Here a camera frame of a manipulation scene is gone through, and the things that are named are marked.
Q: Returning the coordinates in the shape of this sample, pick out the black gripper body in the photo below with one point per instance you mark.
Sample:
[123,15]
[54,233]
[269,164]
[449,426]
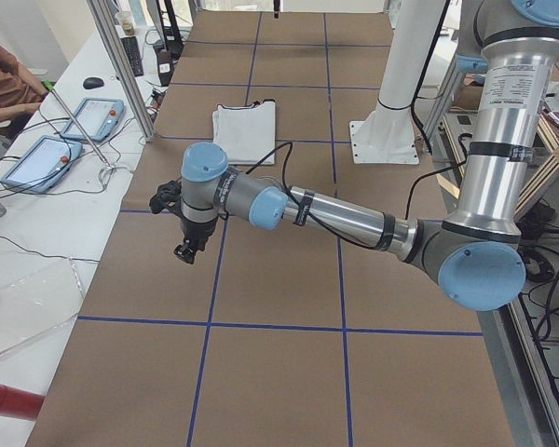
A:
[197,229]

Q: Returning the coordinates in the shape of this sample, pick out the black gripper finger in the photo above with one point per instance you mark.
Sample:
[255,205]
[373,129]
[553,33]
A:
[186,252]

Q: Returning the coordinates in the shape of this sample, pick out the grey cartoon print t-shirt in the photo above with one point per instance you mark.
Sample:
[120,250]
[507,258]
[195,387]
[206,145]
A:
[247,133]

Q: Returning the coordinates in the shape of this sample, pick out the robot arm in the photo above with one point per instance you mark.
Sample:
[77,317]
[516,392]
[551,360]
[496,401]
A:
[471,254]

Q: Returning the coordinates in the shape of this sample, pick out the far teach pendant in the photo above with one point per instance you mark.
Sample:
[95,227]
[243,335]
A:
[99,116]

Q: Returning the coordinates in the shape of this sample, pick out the teach pendant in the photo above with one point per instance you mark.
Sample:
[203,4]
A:
[99,116]
[43,165]

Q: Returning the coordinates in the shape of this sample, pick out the near teach pendant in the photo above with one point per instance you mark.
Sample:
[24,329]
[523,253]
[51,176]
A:
[43,165]

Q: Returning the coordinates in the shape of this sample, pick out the black computer mouse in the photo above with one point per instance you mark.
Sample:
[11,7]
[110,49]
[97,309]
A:
[93,82]

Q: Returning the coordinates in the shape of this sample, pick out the black keyboard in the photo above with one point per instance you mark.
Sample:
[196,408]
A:
[133,53]

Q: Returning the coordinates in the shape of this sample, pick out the clear plastic bag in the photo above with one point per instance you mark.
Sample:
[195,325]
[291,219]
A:
[34,306]

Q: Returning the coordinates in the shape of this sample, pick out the seated person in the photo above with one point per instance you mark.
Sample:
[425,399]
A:
[21,93]

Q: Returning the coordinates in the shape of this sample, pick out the red cylinder bottle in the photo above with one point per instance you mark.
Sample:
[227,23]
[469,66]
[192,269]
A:
[19,404]

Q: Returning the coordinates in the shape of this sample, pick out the aluminium frame post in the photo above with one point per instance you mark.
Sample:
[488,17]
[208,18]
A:
[113,46]

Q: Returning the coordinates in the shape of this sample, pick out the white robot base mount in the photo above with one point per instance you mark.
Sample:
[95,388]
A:
[387,135]

